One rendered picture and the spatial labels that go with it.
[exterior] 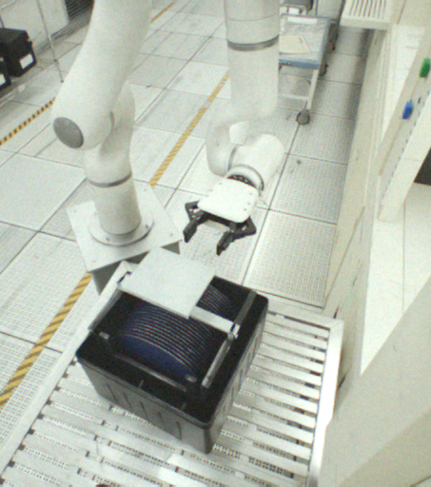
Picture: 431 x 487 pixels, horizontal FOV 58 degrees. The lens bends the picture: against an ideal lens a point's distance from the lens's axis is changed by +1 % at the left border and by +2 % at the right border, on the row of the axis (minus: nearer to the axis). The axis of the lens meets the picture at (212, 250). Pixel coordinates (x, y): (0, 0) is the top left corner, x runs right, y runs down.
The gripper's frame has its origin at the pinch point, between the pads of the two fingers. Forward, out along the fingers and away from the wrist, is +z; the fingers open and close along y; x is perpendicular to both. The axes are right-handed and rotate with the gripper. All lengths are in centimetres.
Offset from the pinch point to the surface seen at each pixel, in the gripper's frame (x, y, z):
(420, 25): -21, -19, -195
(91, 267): -30.3, 35.1, -0.6
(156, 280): 2.8, 1.6, 13.9
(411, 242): -18, -38, -37
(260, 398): -29.8, -18.9, 11.1
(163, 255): 2.7, 3.4, 9.0
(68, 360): -30.0, 22.9, 22.9
